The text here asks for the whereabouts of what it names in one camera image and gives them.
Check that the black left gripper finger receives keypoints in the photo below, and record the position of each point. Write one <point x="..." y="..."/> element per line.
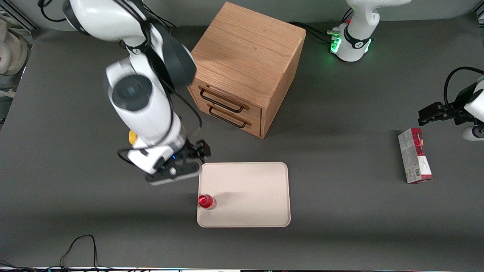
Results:
<point x="431" y="113"/>

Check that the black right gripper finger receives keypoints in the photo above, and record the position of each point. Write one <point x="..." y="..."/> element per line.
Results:
<point x="203" y="149"/>

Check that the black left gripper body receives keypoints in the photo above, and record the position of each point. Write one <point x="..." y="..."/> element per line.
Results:
<point x="455" y="109"/>

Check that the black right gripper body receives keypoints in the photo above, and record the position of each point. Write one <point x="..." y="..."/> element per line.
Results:
<point x="193" y="152"/>

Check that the red coke bottle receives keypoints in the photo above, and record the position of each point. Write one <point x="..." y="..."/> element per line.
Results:
<point x="206" y="201"/>

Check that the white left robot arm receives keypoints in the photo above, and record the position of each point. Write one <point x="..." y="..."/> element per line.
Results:
<point x="355" y="37"/>

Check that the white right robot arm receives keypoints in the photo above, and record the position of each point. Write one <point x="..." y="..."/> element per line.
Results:
<point x="143" y="113"/>

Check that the beige rectangular tray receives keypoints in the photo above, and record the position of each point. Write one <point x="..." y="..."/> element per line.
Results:
<point x="249" y="194"/>

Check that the red plaid cardboard box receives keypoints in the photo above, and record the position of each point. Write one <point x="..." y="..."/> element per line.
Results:
<point x="414" y="156"/>

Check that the wooden drawer front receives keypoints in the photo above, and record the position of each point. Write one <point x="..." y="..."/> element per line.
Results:
<point x="255" y="126"/>
<point x="253" y="111"/>

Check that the yellow lemon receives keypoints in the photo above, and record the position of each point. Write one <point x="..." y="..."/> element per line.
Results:
<point x="132" y="138"/>

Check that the wooden drawer cabinet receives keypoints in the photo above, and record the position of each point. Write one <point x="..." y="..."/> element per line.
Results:
<point x="245" y="49"/>

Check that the beige round background object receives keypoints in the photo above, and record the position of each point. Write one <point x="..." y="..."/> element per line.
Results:
<point x="11" y="53"/>

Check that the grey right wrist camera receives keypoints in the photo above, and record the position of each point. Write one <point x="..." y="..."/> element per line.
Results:
<point x="174" y="172"/>

